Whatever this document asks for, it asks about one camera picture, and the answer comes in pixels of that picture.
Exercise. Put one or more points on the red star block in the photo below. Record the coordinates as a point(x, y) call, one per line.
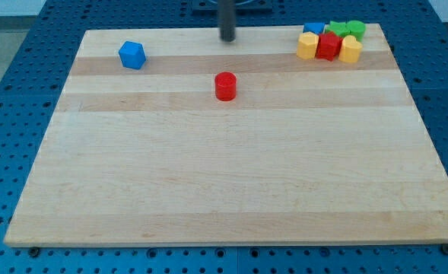
point(329, 46)

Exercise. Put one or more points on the green star block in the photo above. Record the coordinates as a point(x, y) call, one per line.
point(338, 28)

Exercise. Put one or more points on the red cylinder block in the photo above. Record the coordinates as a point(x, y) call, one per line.
point(225, 86)

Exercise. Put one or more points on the wooden board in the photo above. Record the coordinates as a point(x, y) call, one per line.
point(309, 152)

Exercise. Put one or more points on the blue cube block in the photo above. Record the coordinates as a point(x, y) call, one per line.
point(132, 55)

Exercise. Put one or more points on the yellow hexagon block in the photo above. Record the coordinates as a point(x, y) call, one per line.
point(307, 45)

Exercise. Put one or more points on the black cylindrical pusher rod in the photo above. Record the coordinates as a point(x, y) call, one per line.
point(227, 20)

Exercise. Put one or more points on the blue flat block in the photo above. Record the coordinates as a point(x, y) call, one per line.
point(314, 27)

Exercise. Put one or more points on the yellow heart block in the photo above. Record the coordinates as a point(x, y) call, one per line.
point(351, 49)

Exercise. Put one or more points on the green cylinder block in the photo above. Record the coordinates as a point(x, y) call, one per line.
point(357, 29)

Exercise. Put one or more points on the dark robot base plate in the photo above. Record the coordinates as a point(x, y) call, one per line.
point(209, 6)

